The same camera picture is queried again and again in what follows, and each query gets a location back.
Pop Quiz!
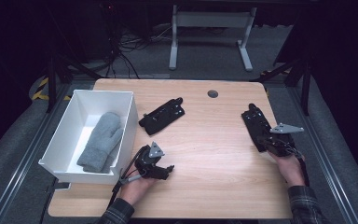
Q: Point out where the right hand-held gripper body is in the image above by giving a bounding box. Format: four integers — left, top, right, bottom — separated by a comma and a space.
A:
261, 122, 305, 158

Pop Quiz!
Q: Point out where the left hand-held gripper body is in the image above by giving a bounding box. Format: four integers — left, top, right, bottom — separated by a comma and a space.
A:
133, 141, 169, 180

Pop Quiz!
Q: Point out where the black glove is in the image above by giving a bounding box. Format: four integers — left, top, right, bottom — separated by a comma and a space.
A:
241, 103, 282, 153
138, 96, 186, 136

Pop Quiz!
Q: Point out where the plain grey mitten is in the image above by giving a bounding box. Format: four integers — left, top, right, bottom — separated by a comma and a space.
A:
76, 111, 124, 173

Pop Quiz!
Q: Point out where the white box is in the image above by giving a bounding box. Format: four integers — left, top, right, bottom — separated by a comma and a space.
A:
37, 89, 139, 186

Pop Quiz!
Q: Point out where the black metal stand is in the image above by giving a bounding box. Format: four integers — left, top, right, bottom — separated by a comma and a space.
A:
44, 55, 104, 114
249, 56, 312, 117

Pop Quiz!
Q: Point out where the yellow black floor tape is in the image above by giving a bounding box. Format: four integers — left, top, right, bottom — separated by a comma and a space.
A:
31, 77, 73, 102

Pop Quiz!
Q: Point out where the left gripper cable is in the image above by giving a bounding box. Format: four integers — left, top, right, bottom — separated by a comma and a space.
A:
106, 145, 150, 209

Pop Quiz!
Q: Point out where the aluminium floor rail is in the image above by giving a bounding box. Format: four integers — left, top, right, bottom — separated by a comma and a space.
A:
0, 83, 73, 224
286, 86, 358, 224

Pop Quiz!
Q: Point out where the tangle of floor cables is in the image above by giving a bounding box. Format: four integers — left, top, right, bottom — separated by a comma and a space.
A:
98, 2, 175, 79

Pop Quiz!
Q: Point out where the white desk frame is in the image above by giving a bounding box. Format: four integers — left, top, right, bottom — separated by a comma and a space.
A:
168, 4, 258, 72

